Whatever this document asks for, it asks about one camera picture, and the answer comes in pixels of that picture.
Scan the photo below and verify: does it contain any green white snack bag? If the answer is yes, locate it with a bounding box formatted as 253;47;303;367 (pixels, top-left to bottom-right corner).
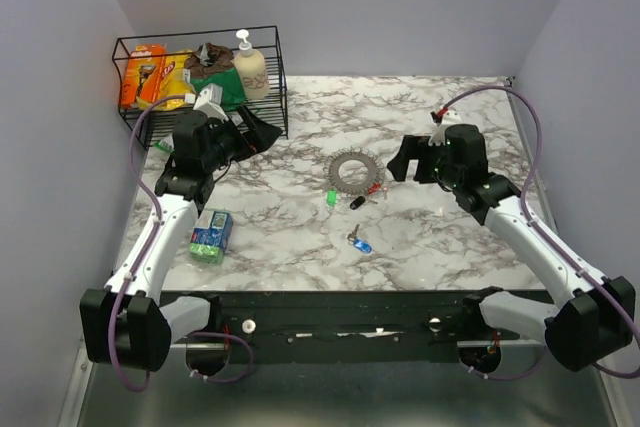
153;138;174;153

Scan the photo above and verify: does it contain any yellow chips bag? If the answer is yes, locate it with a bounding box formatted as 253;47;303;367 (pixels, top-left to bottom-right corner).
136;49;195;112

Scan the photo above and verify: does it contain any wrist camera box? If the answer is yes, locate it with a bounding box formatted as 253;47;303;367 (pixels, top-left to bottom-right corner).
428;108;462;146
193;83;229;122

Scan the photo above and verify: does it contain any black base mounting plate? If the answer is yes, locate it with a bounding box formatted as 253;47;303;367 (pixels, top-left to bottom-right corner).
164;289;551;366

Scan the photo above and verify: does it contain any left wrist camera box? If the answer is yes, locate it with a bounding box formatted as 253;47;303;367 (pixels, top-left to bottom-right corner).
193;83;229;122

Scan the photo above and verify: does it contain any black car key fob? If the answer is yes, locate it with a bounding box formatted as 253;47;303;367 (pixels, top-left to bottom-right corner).
349;196;366;210

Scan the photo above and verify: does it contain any black wire basket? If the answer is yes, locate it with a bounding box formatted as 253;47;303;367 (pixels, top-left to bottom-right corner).
112;25;288;148

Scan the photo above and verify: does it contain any orange razor package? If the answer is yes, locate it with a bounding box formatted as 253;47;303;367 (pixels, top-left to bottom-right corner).
120;44;166;109

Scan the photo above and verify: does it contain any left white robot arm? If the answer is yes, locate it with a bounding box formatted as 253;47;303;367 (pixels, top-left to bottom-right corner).
79;106;282;372

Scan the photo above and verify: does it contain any blue green tissue pack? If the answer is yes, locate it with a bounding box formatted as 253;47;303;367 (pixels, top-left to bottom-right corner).
188;209;233;265

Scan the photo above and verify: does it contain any green and brown bag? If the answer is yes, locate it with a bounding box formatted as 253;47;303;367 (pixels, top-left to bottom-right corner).
184;42;247;111

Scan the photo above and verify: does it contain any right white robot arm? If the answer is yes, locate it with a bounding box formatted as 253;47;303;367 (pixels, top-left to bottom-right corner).
387;124;636;372

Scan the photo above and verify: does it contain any key with red tag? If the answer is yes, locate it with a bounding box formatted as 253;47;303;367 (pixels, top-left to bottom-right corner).
367;183;388;199

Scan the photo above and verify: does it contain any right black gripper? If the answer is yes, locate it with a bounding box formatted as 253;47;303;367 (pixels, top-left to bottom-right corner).
386;134;462;189

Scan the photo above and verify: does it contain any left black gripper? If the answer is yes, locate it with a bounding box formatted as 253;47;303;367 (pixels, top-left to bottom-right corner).
202;103;282;172

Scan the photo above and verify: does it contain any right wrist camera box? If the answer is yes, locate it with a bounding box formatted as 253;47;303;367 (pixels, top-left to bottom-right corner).
428;108;462;146

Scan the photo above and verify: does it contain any key with blue tag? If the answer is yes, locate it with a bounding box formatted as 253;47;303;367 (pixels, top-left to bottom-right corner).
347;224;373;254

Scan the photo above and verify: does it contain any beige pump soap bottle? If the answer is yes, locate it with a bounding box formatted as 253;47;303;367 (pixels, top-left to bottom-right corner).
234;29;270;100

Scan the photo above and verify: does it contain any metal disc with keyrings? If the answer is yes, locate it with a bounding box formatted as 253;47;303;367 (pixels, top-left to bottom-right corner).
324;148;385;196

